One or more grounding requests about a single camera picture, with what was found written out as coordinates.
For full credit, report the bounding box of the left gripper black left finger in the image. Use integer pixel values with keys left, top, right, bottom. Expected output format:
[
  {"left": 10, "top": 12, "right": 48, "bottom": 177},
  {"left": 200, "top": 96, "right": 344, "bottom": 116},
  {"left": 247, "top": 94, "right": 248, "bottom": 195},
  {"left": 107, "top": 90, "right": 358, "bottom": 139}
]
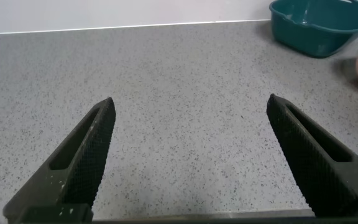
[{"left": 2, "top": 96, "right": 117, "bottom": 224}]

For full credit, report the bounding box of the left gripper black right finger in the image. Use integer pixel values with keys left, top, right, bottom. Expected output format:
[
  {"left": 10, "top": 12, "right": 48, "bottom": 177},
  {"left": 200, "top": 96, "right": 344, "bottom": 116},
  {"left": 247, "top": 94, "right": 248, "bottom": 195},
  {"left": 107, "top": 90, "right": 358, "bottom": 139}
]
[{"left": 266, "top": 93, "right": 358, "bottom": 218}]

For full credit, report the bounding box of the teal plastic basin with handle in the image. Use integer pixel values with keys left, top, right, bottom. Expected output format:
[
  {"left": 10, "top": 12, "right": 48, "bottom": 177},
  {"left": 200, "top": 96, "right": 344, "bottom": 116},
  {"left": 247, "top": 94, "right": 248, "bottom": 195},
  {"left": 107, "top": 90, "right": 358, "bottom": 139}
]
[{"left": 268, "top": 0, "right": 358, "bottom": 59}]

